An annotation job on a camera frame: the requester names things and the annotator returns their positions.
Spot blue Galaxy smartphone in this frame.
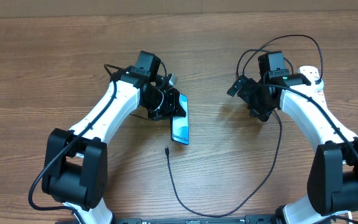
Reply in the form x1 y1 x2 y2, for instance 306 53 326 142
171 94 190 145

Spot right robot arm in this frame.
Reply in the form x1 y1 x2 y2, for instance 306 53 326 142
227 51 358 223

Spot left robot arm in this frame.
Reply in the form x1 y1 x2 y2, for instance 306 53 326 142
35 51 190 223

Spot white charger plug adapter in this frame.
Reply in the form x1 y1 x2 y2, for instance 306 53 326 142
310 77 324 92

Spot white power strip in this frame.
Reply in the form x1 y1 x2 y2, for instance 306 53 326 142
298 65 327 108

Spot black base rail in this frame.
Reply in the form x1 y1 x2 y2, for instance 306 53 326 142
54 213 279 224

